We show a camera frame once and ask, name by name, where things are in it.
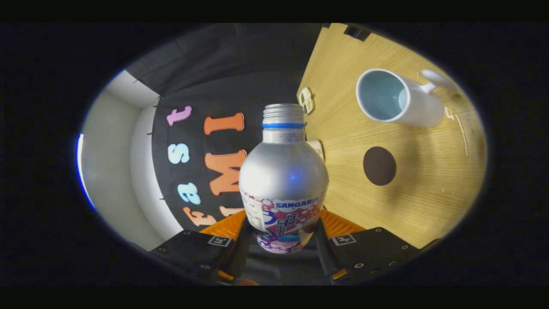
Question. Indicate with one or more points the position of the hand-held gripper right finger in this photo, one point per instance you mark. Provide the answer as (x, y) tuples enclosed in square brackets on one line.
[(373, 251)]

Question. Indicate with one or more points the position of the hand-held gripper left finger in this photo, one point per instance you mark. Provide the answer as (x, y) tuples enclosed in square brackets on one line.
[(195, 253)]

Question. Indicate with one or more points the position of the dark brown round coaster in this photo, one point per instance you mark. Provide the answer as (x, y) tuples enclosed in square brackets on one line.
[(379, 166)]

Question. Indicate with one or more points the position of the silver juice bottle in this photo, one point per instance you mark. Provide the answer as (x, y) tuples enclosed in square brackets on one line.
[(283, 176)]

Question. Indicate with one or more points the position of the white cup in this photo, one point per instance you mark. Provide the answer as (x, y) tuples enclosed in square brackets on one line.
[(422, 107)]

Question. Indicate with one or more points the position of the wooden table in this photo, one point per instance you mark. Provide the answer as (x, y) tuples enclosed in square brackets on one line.
[(429, 171)]

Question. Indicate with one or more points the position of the white toaster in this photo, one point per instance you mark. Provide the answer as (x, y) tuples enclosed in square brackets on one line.
[(319, 148)]

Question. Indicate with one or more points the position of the white divided tray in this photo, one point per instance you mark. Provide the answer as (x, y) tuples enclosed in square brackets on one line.
[(306, 101)]

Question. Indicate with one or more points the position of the black backdrop cloth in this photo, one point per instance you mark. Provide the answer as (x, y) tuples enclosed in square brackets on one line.
[(240, 73)]

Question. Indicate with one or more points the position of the small black block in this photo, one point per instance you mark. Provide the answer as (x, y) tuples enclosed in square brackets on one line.
[(357, 32)]

